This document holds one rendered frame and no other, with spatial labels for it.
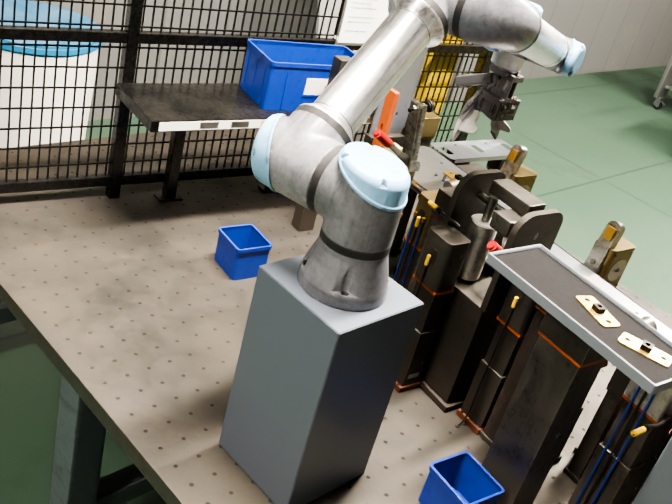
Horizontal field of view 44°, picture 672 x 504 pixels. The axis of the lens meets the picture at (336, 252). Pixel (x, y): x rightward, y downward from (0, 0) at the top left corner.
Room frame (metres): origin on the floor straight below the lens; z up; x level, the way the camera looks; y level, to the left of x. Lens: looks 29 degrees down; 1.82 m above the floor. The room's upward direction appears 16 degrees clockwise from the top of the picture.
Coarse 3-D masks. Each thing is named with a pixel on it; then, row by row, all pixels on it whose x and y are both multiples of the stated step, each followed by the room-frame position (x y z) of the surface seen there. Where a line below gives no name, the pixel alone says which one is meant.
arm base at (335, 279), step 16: (320, 240) 1.16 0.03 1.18; (304, 256) 1.20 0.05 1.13; (320, 256) 1.15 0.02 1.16; (336, 256) 1.13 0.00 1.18; (352, 256) 1.13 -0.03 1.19; (368, 256) 1.14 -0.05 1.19; (384, 256) 1.16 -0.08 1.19; (304, 272) 1.15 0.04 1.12; (320, 272) 1.13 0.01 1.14; (336, 272) 1.12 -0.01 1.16; (352, 272) 1.13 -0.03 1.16; (368, 272) 1.14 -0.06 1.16; (384, 272) 1.16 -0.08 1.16; (304, 288) 1.14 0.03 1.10; (320, 288) 1.12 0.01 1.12; (336, 288) 1.12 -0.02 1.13; (352, 288) 1.12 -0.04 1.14; (368, 288) 1.13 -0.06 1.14; (384, 288) 1.16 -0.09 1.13; (336, 304) 1.11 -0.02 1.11; (352, 304) 1.12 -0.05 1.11; (368, 304) 1.13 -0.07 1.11
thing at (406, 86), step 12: (420, 60) 2.20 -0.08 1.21; (408, 72) 2.18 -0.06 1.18; (420, 72) 2.20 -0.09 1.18; (396, 84) 2.16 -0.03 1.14; (408, 84) 2.19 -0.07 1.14; (408, 96) 2.20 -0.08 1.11; (396, 108) 2.18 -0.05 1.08; (396, 120) 2.19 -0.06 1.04; (372, 132) 2.14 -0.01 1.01; (396, 132) 2.19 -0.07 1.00
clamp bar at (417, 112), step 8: (416, 104) 1.84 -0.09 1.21; (424, 104) 1.85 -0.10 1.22; (432, 104) 1.87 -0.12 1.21; (416, 112) 1.84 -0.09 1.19; (424, 112) 1.85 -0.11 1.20; (408, 120) 1.86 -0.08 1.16; (416, 120) 1.84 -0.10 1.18; (424, 120) 1.85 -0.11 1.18; (408, 128) 1.86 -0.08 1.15; (416, 128) 1.84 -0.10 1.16; (408, 136) 1.86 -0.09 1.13; (416, 136) 1.84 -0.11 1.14; (408, 144) 1.86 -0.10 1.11; (416, 144) 1.85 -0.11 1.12; (408, 152) 1.85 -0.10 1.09; (416, 152) 1.85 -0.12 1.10; (408, 160) 1.85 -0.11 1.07
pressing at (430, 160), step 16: (432, 160) 2.08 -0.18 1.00; (448, 160) 2.12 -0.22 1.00; (416, 176) 1.94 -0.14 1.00; (432, 176) 1.97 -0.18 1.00; (416, 192) 1.88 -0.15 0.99; (560, 256) 1.72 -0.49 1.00; (592, 272) 1.69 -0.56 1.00; (608, 288) 1.63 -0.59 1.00; (624, 304) 1.58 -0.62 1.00; (656, 320) 1.55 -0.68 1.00
